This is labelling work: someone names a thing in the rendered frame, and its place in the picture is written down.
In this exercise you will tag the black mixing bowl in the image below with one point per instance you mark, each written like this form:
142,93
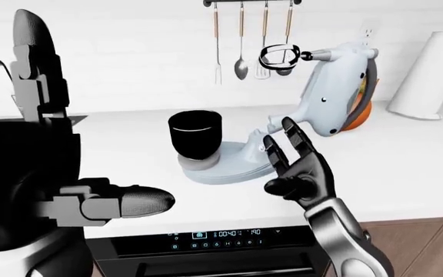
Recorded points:
195,135

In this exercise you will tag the pale blue stand mixer base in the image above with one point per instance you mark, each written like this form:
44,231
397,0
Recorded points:
233,164

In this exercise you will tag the pale blue stand mixer head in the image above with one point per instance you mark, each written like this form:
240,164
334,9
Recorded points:
333,86

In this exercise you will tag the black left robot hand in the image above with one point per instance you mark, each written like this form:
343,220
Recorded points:
25,161

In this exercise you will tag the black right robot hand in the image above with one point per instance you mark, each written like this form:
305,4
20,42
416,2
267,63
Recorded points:
302,170

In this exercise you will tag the black oven control panel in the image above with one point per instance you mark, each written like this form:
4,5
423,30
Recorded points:
206,254

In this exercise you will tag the black utensil rail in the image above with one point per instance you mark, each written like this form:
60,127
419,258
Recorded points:
252,2

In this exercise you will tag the orange fruit bowl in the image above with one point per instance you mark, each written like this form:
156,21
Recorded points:
360,115

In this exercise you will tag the white paper towel roll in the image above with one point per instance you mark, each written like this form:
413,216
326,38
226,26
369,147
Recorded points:
423,75

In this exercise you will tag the white wall outlet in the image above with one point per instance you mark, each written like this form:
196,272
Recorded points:
368,33

